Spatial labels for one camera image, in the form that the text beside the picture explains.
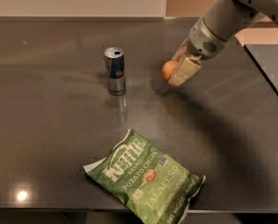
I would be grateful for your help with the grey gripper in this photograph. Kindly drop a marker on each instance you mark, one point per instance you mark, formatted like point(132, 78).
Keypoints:
point(201, 39)

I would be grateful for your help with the orange fruit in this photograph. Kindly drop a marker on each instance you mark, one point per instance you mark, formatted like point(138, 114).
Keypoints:
point(168, 69)

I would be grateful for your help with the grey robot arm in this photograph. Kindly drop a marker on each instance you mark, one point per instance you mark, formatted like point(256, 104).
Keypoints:
point(236, 15)

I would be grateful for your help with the silver blue redbull can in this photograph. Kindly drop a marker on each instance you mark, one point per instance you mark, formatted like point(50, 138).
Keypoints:
point(114, 63)

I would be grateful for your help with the dark side table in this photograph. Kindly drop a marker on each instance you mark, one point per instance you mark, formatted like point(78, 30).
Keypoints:
point(265, 56)

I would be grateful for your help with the green kettle chips bag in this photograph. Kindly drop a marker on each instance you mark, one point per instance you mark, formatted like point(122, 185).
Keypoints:
point(154, 186)

